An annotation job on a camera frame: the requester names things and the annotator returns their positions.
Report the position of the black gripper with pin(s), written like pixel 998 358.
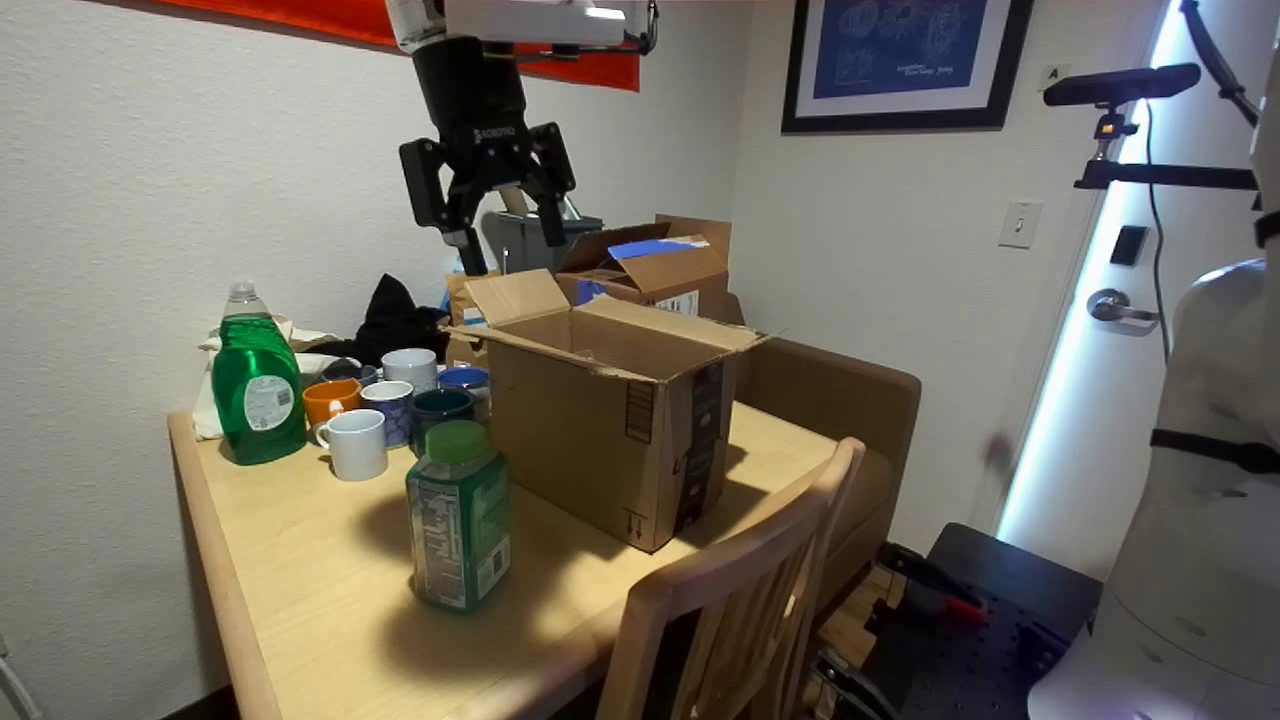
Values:
pixel 472 104

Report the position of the small cardboard box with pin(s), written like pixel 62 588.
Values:
pixel 602 412

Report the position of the green dish soap bottle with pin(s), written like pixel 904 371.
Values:
pixel 258 393

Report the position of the large cardboard box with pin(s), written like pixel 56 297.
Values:
pixel 827 412

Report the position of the gray plastic bin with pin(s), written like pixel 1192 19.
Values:
pixel 513 249

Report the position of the black cloth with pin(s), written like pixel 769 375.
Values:
pixel 395 323

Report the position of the blue packaging sheet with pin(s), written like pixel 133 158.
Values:
pixel 655 249

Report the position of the blue ceramic mug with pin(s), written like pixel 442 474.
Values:
pixel 464 381

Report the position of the white ceramic mug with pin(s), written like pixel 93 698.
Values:
pixel 358 446
pixel 411 366

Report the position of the dark teal mug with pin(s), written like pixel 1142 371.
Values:
pixel 436 404

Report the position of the orange ceramic mug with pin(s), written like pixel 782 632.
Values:
pixel 328 397

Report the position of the black framed blue picture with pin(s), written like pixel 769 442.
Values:
pixel 904 54

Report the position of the light wooden chair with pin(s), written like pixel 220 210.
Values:
pixel 724 584

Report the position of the black orange clamp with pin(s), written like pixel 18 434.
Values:
pixel 935 584

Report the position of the white door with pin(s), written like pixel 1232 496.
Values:
pixel 1064 442

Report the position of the black door lock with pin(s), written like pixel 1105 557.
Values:
pixel 1131 246

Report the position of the red wall banner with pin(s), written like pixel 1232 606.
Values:
pixel 320 21

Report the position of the white light switch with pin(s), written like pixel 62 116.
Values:
pixel 1022 227

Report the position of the black bar camera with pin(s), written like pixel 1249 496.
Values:
pixel 1122 84

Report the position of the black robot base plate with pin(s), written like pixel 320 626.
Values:
pixel 1000 584

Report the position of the black camera stand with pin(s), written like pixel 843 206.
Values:
pixel 1162 173

